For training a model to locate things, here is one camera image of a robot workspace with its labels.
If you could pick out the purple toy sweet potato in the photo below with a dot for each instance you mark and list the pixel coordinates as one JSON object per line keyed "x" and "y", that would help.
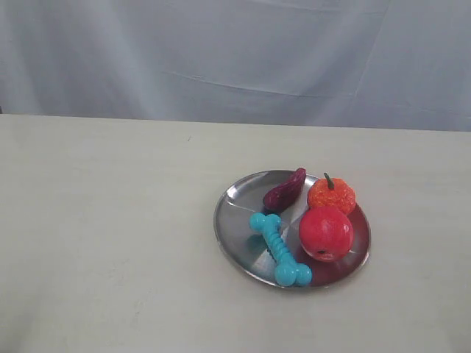
{"x": 285, "y": 194}

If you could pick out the turquoise toy bone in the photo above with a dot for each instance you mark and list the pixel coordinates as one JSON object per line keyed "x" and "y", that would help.
{"x": 288, "y": 271}

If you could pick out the small orange pumpkin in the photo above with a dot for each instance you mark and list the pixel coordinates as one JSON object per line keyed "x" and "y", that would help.
{"x": 334, "y": 192}

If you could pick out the red apple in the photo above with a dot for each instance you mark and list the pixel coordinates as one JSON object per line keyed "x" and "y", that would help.
{"x": 326, "y": 234}

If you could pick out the white backdrop cloth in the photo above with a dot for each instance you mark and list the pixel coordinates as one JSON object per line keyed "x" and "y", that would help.
{"x": 384, "y": 64}

